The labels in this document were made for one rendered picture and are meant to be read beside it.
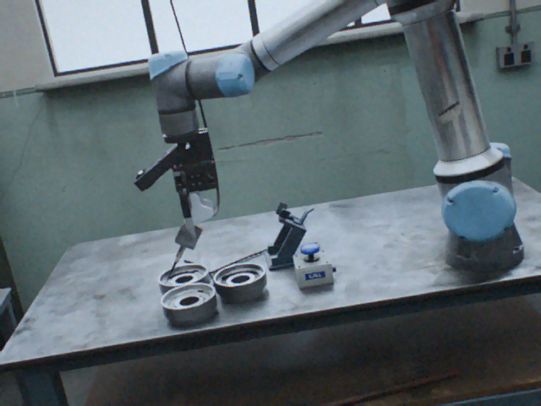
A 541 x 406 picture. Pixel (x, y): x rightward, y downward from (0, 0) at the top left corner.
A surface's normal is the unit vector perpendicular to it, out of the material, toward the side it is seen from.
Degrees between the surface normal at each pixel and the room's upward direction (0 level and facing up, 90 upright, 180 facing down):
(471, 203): 97
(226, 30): 90
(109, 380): 0
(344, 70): 90
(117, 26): 90
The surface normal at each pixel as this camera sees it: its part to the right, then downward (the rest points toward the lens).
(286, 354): -0.15, -0.94
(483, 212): -0.25, 0.45
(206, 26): 0.06, 0.29
